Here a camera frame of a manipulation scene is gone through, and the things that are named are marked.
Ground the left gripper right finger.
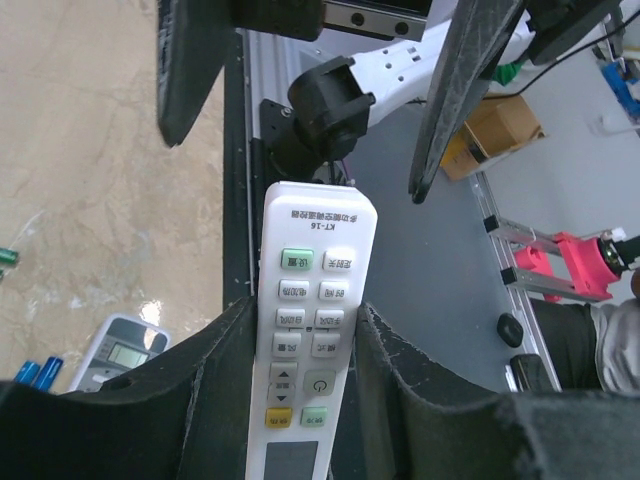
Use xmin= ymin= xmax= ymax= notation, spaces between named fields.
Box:
xmin=355 ymin=303 xmax=639 ymax=479

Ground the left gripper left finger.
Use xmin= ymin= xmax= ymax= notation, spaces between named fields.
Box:
xmin=1 ymin=297 xmax=257 ymax=479

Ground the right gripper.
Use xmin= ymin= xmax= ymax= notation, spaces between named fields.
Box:
xmin=229 ymin=0 xmax=620 ymax=204

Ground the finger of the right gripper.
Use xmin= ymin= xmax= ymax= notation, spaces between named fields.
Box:
xmin=156 ymin=0 xmax=234 ymax=148

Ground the white long remote control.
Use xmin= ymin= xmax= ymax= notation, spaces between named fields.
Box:
xmin=245 ymin=181 xmax=378 ymax=479

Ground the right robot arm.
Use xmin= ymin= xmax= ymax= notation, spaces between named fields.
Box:
xmin=156 ymin=1 xmax=618 ymax=203

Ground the grey-faced remote control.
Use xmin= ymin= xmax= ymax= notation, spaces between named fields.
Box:
xmin=68 ymin=314 xmax=171 ymax=392

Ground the cardboard box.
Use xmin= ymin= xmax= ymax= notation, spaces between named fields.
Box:
xmin=440 ymin=95 xmax=546 ymax=181

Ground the blue battery right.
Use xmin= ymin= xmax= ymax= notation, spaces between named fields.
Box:
xmin=32 ymin=356 xmax=64 ymax=391

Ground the blue battery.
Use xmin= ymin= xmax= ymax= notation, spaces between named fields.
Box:
xmin=32 ymin=356 xmax=64 ymax=391
xmin=13 ymin=361 xmax=41 ymax=385

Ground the blue battery left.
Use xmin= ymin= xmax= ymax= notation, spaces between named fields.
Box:
xmin=13 ymin=361 xmax=41 ymax=385

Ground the green battery left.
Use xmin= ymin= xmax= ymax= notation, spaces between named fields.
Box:
xmin=0 ymin=247 xmax=19 ymax=265

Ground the pink 3D printed part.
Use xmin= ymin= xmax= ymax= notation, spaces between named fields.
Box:
xmin=501 ymin=232 xmax=639 ymax=303

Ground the black table front rail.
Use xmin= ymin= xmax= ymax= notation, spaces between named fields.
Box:
xmin=222 ymin=29 xmax=257 ymax=307

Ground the aluminium frame rail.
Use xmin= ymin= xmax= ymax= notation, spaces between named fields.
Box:
xmin=470 ymin=173 xmax=562 ymax=391

